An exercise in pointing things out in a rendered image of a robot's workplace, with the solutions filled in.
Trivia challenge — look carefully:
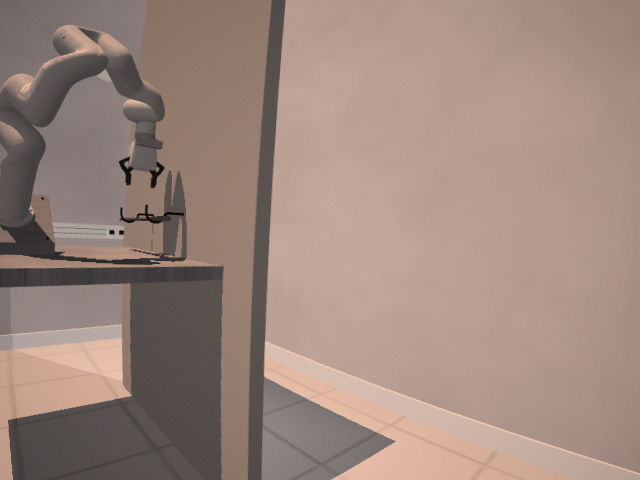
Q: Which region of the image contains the brown wall panel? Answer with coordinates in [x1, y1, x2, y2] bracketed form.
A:
[122, 0, 286, 480]

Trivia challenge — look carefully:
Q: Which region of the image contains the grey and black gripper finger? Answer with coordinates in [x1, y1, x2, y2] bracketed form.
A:
[119, 157, 134, 185]
[150, 162, 165, 188]

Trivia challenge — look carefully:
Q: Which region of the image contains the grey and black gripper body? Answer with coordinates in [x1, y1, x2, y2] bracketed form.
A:
[127, 140, 157, 172]

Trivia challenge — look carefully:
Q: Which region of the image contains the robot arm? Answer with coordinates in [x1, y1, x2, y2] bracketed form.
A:
[0, 25, 165, 227]

